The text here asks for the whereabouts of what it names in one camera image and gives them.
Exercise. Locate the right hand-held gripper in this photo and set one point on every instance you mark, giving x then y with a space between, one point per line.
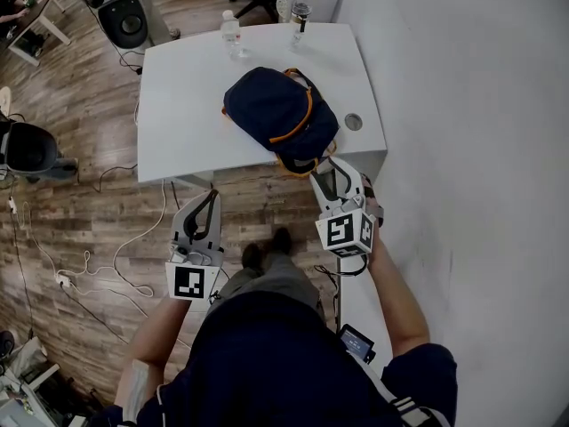
344 234

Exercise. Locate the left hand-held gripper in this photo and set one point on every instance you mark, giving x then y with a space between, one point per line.
191 278

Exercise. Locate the navy backpack with orange trim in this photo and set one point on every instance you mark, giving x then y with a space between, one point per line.
275 105

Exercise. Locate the person's right forearm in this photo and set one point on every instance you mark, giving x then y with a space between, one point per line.
400 292

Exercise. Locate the person's left forearm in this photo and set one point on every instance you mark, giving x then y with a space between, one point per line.
155 336

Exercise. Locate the person's left black shoe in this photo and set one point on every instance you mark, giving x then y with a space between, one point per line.
251 256

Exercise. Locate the person's black shoe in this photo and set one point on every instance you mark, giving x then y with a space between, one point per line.
281 240
251 256

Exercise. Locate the person's right black shoe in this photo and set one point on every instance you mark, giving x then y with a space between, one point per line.
281 240

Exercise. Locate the person's grey trousers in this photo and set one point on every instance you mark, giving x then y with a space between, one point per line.
271 283

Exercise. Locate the white table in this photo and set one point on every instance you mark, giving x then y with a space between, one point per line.
186 118

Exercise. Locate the white power strip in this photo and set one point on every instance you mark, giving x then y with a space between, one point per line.
63 278

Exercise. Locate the person's navy shirt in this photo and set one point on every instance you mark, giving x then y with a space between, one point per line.
275 363

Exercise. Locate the black waist-worn screen device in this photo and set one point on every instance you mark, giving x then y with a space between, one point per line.
358 343

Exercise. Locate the clear plastic water bottle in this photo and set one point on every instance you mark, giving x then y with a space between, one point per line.
232 34

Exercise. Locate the wooden desk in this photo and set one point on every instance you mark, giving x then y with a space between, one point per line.
44 11

